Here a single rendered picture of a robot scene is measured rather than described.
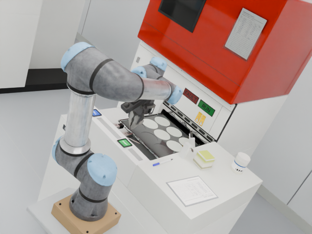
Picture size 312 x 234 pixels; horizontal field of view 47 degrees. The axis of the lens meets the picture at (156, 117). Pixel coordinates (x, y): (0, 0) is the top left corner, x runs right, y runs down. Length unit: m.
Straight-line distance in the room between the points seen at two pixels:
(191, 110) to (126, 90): 1.13
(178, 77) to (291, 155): 1.68
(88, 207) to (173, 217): 0.37
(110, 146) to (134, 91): 0.69
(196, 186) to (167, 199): 0.18
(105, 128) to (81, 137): 0.50
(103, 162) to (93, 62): 0.42
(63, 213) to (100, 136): 0.51
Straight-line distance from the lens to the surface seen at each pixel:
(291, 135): 3.52
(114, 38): 4.91
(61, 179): 2.17
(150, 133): 2.03
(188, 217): 1.51
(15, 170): 2.89
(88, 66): 1.09
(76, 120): 1.25
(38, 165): 2.97
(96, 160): 1.34
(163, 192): 1.56
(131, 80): 1.09
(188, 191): 1.62
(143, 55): 2.42
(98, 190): 1.35
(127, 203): 1.75
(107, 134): 1.77
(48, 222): 1.48
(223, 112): 2.05
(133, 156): 1.69
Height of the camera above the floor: 1.92
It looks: 27 degrees down
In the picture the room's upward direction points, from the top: 23 degrees clockwise
